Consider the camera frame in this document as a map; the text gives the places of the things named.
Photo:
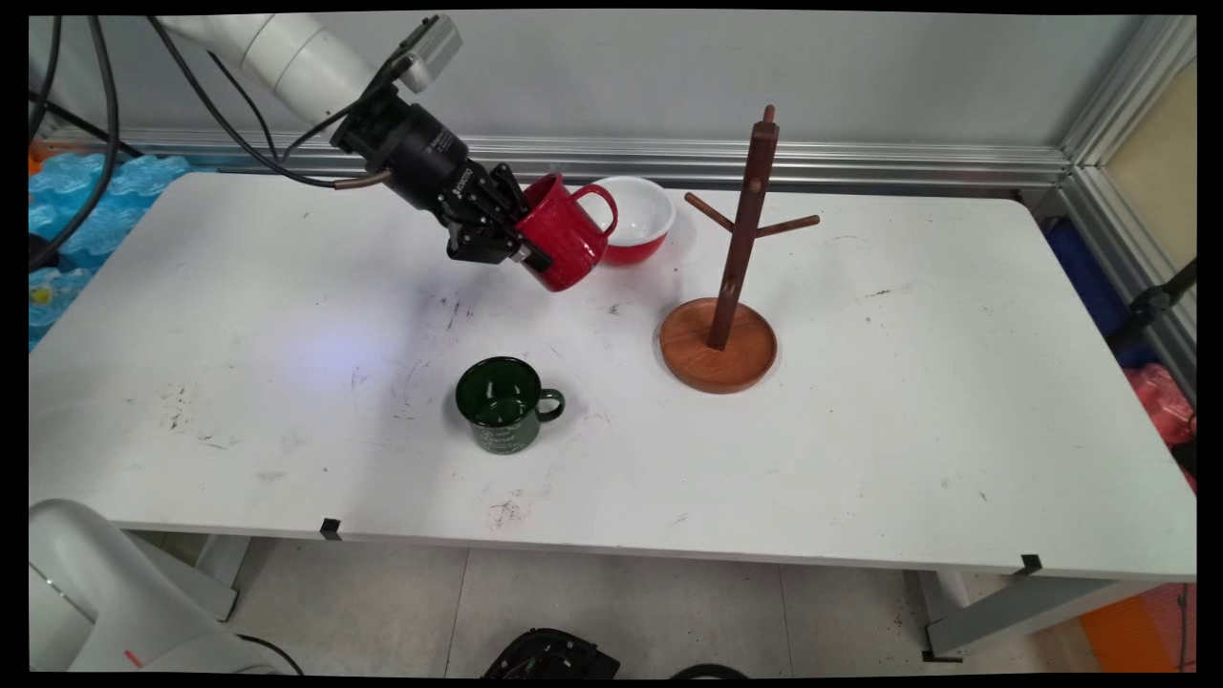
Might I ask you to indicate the black tape marker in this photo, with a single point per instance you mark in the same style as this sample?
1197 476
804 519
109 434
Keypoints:
331 529
1030 564

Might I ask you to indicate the grey metal table leg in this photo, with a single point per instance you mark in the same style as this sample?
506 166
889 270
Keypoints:
1032 612
205 573

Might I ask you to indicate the blue box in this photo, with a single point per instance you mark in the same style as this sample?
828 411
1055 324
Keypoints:
1084 277

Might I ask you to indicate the long aluminium frame rail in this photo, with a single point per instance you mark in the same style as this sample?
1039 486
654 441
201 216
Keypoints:
860 164

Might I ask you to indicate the black device on floor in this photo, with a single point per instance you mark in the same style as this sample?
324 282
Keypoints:
549 657

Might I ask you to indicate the red ceramic mug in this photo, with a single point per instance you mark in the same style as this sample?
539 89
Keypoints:
564 239

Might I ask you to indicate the red plastic bag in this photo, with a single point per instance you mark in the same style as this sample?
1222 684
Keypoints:
1161 411

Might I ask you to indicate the orange board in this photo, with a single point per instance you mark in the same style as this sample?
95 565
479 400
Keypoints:
1132 631

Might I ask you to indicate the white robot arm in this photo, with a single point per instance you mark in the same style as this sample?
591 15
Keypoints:
287 53

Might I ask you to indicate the beige panel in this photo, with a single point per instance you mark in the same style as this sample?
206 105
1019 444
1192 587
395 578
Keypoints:
1156 162

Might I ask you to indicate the red bowl with white inside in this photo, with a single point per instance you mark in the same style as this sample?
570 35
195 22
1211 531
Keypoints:
645 215

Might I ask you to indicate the blue water bottle pack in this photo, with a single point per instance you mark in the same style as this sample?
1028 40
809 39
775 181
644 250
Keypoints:
105 205

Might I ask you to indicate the dark green enamel mug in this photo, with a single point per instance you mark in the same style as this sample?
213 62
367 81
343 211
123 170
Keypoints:
502 420

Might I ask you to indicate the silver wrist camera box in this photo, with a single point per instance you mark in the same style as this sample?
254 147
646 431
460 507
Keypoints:
430 50

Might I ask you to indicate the brown wooden mug tree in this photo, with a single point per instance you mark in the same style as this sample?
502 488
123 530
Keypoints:
718 358

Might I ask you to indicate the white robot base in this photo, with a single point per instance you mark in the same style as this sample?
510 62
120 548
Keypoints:
96 592

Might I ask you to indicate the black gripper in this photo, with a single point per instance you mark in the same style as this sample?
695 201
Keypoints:
420 158

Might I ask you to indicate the aluminium frame side rail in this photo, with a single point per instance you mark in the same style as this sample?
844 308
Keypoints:
1127 277

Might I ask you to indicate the black slanted rod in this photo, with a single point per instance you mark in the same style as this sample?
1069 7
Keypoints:
81 124

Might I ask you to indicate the aluminium frame upright post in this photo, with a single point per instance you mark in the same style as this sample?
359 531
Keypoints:
1127 86

